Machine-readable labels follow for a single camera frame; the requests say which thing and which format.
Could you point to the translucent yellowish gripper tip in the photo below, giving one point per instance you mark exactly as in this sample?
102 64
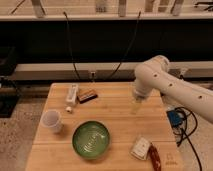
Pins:
136 104

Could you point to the small white cube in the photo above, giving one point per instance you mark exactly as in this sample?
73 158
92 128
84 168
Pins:
69 109

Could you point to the white plastic cup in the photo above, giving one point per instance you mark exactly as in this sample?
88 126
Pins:
51 119

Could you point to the brown black block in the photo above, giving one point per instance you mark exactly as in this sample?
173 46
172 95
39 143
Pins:
84 96

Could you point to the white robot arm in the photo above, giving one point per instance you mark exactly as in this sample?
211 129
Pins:
153 74

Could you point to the green ridged bowl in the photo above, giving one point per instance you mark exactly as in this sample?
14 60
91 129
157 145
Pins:
91 140

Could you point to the dark red brown tool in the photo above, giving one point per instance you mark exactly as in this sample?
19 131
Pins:
155 159

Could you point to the wall power outlet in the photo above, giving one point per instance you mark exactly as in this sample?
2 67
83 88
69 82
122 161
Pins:
92 75

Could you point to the blue electronic box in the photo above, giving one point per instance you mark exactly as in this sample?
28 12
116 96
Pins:
174 119

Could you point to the white square packet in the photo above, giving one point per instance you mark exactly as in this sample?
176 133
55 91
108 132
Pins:
140 148

